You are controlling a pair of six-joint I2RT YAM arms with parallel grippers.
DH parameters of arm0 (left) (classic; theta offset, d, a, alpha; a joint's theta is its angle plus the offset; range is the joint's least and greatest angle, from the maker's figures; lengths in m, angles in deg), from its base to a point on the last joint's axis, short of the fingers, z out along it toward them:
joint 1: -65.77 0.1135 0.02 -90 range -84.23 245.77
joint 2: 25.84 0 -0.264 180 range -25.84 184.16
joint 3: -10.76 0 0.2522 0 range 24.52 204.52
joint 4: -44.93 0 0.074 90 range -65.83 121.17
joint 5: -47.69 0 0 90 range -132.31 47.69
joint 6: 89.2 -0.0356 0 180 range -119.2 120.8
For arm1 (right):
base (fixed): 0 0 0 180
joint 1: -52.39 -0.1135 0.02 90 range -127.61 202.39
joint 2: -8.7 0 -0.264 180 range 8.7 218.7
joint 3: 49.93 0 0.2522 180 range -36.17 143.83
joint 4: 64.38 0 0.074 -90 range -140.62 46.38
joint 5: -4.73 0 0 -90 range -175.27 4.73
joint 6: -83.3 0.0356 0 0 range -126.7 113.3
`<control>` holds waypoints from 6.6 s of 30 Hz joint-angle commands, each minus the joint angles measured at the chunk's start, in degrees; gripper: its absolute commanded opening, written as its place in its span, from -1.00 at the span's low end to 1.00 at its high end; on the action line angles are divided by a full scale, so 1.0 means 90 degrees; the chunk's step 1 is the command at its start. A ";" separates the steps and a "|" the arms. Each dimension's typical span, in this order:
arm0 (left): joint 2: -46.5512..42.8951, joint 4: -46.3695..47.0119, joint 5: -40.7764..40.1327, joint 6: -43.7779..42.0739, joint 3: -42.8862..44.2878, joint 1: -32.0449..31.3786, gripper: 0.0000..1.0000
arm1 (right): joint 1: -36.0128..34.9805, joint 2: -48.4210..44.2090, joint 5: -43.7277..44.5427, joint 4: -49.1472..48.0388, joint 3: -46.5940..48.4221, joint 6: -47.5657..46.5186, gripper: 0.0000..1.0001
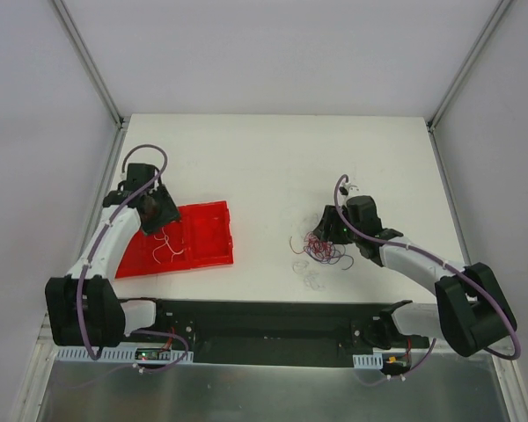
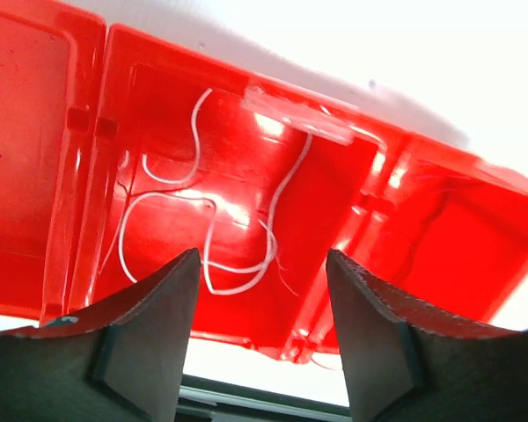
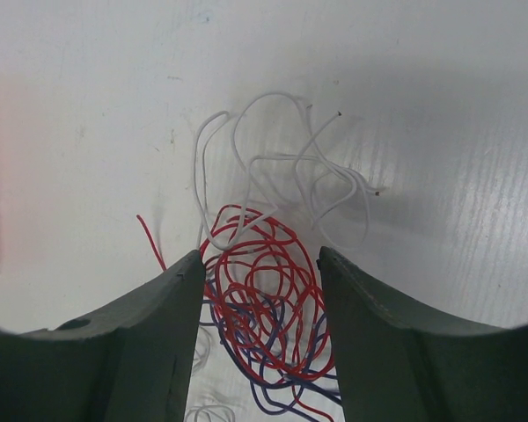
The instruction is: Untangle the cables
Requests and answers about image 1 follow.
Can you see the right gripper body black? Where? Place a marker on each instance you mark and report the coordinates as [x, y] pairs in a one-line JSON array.
[[328, 224]]

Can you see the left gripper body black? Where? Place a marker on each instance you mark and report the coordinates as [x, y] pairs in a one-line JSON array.
[[163, 213]]

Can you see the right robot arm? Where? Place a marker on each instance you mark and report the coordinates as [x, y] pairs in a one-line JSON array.
[[471, 312]]

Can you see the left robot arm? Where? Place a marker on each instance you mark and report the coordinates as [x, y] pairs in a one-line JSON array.
[[83, 308]]

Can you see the red plastic tray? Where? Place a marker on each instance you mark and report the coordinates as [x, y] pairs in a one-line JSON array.
[[200, 238]]

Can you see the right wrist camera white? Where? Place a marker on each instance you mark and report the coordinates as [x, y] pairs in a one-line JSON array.
[[349, 190]]

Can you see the right white cable duct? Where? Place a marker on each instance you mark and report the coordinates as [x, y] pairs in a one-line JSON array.
[[381, 360]]

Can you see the white cable duct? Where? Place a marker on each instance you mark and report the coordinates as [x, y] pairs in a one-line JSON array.
[[126, 354], [381, 360]]

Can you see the right aluminium frame post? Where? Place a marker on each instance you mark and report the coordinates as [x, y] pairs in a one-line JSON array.
[[487, 32]]

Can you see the aluminium frame post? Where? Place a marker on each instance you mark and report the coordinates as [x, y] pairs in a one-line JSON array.
[[84, 55], [487, 32]]

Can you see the left white cable duct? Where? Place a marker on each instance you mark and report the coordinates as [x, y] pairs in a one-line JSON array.
[[126, 354]]

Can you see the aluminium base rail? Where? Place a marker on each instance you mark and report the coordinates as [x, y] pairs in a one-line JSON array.
[[45, 333]]

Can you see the left aluminium frame post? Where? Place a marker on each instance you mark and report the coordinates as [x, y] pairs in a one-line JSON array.
[[84, 55]]

